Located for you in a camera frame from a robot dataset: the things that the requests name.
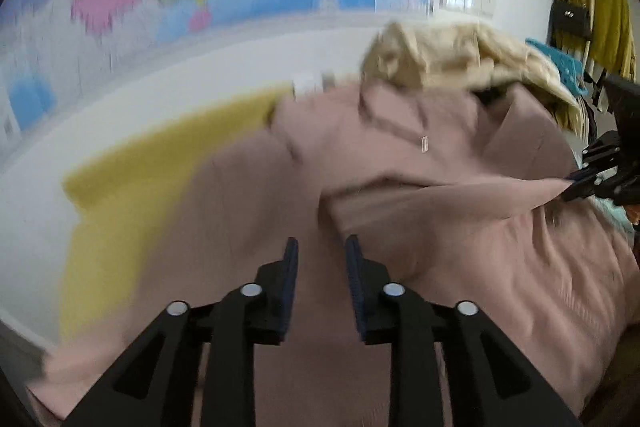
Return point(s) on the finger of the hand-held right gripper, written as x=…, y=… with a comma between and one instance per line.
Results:
x=587, y=191
x=602, y=152

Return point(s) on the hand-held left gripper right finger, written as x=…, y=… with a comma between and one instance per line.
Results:
x=355, y=292

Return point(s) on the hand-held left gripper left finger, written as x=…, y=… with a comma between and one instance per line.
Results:
x=289, y=292

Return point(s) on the pink garment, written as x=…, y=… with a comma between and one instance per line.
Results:
x=450, y=257

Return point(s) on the pale striped hanging garment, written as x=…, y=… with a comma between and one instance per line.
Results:
x=597, y=82

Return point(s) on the teal perforated basket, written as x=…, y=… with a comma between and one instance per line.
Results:
x=562, y=69

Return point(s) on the yellow hanging garment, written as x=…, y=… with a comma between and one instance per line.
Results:
x=610, y=27

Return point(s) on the black handbag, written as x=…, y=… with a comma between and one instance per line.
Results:
x=570, y=19

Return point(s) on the patchwork printed bed sheet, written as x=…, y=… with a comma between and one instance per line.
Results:
x=125, y=232

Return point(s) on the cream garment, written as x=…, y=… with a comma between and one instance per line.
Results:
x=440, y=57

